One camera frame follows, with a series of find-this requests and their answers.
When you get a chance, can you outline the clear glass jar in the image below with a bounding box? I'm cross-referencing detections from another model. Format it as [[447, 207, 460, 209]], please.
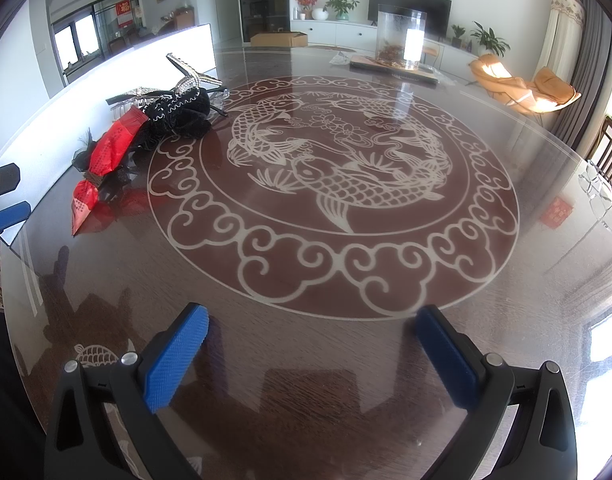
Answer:
[[376, 4, 429, 72]]

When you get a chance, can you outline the standing air conditioner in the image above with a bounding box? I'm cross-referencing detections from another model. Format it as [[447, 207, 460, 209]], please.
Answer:
[[540, 0, 586, 91]]

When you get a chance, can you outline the silver hair claw clip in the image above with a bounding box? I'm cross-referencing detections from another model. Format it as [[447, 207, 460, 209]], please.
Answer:
[[106, 91, 149, 112]]

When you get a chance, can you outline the red door poster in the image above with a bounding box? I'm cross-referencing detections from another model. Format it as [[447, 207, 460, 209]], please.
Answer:
[[115, 1, 137, 28]]

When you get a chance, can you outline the red foil packet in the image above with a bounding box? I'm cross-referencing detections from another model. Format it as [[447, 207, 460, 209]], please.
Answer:
[[72, 110, 149, 236]]

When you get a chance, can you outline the clear glass cup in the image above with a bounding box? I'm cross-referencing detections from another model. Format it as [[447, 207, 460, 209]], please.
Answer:
[[588, 195, 612, 237], [578, 160, 612, 196]]

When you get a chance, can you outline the rhinestone hair clip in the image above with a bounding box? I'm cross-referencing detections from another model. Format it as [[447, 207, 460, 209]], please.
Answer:
[[166, 52, 224, 92]]

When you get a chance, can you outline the white media cabinet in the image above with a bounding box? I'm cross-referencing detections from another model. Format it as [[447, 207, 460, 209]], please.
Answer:
[[291, 19, 496, 61]]

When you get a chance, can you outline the brown cardboard carton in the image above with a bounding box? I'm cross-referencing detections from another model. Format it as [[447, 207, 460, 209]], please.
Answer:
[[250, 31, 309, 48]]

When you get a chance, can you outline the dark wooden chair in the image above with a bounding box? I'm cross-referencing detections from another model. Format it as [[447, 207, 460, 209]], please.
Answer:
[[583, 115, 612, 196]]

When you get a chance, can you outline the leafy green potted plant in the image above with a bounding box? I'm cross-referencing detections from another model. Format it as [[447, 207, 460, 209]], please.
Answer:
[[324, 0, 360, 22]]

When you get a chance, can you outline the black scrunchie silver trim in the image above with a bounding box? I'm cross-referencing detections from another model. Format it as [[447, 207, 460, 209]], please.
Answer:
[[148, 87, 211, 136]]

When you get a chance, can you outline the wooden tray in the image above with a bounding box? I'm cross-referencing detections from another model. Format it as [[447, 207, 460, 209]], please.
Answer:
[[350, 55, 444, 83]]

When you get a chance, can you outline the broad-leaf potted plant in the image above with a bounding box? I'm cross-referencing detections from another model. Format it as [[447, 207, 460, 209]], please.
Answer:
[[470, 21, 510, 57]]

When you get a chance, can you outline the red square paper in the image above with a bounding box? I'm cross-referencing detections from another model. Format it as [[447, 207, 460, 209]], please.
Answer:
[[540, 197, 571, 226]]

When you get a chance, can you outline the black television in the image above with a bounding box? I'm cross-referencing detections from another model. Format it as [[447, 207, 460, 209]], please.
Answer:
[[368, 0, 453, 41]]

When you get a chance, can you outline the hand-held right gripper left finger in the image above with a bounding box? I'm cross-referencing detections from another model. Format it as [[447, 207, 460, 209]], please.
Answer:
[[44, 302, 210, 480]]

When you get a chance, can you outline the glass-topped wooden desktop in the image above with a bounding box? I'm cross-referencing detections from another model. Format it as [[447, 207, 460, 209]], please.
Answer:
[[0, 45, 612, 480]]

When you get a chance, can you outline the dark display cabinet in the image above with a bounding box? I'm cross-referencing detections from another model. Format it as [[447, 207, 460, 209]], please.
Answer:
[[237, 0, 291, 43]]

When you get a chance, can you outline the grey curtain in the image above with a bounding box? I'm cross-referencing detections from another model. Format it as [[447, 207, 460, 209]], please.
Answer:
[[568, 5, 612, 146]]

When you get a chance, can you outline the black hair clip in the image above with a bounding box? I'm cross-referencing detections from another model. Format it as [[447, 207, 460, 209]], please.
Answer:
[[206, 85, 233, 117]]

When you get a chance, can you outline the red flower bouquet vase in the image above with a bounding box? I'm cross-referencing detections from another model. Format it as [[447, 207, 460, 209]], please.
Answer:
[[293, 0, 328, 21]]

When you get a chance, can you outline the orange lounge chair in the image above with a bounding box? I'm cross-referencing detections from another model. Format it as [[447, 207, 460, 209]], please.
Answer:
[[468, 54, 582, 116]]

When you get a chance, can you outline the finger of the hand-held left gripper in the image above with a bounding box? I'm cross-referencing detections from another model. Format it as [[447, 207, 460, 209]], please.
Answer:
[[0, 201, 33, 246], [0, 163, 22, 203]]

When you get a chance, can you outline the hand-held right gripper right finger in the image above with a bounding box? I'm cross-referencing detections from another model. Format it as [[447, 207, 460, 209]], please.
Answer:
[[416, 305, 582, 480]]

